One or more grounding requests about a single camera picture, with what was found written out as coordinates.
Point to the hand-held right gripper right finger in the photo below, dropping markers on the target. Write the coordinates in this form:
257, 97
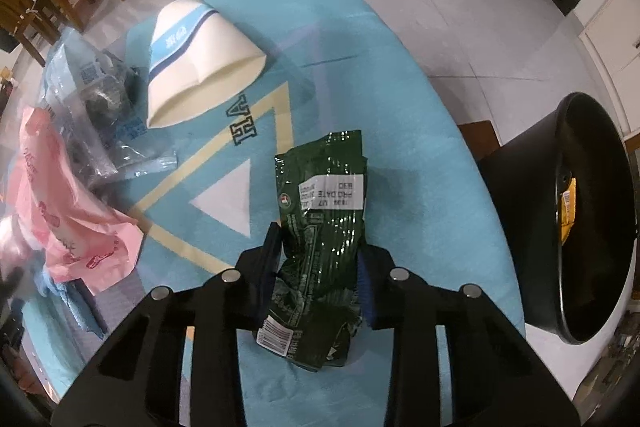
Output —
367, 289

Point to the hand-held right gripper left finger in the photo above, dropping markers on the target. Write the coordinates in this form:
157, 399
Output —
272, 257

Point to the dark green snack wrapper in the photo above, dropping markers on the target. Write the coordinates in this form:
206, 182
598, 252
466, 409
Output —
320, 237

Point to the black trash bin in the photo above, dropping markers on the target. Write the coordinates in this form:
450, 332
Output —
525, 207

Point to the pink plastic wrapper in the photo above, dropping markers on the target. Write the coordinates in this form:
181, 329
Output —
55, 207

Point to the clear blue plastic wrapper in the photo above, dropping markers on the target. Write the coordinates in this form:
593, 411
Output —
65, 107

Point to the brown wooden stool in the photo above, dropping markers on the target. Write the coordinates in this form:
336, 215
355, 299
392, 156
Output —
477, 139

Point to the light blue printed mat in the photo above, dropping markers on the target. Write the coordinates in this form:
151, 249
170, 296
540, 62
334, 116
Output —
350, 82

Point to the blue cloth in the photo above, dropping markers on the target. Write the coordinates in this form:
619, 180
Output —
82, 307

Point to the white paper cup blue stripe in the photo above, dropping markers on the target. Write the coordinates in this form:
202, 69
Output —
200, 57

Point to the yellow packet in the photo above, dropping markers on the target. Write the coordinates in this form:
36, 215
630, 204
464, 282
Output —
567, 207

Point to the white cabinet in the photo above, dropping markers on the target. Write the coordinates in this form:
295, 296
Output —
610, 32

